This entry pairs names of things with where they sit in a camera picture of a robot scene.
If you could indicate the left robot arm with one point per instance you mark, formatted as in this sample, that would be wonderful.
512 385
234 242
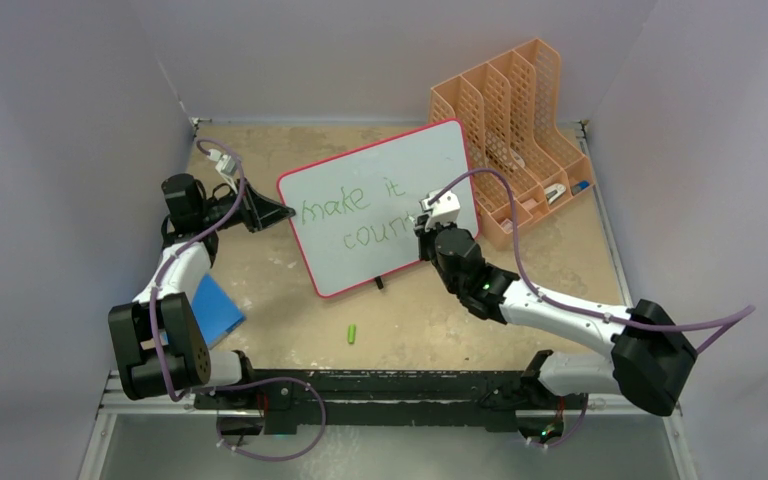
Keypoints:
157 343

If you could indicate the orange file organizer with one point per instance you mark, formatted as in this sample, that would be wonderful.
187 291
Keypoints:
507 107

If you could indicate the blue book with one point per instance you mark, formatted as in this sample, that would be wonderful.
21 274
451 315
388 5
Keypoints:
211 316

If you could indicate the pink framed whiteboard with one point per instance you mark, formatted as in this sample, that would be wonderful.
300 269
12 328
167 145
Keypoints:
354 212

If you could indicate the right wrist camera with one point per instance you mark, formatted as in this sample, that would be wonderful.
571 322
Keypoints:
437 211

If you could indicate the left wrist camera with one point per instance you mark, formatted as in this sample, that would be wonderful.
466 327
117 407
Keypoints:
225 166

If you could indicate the black base bar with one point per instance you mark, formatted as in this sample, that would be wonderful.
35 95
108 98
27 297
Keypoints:
498 401

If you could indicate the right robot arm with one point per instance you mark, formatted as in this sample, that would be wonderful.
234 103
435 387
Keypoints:
634 352

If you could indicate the small pink card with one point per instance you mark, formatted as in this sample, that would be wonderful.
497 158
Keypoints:
507 226

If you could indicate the aluminium frame rail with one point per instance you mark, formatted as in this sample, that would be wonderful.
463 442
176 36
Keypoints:
114 404

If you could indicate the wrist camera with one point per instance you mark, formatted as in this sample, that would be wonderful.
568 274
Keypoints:
225 166
437 211

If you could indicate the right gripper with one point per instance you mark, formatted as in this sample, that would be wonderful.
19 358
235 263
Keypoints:
425 235

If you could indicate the white stapler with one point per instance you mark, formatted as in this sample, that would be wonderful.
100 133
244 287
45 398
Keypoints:
554 192

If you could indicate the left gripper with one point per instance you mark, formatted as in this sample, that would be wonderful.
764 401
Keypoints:
258 212

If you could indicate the green marker cap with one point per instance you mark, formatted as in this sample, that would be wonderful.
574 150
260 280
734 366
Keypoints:
351 334

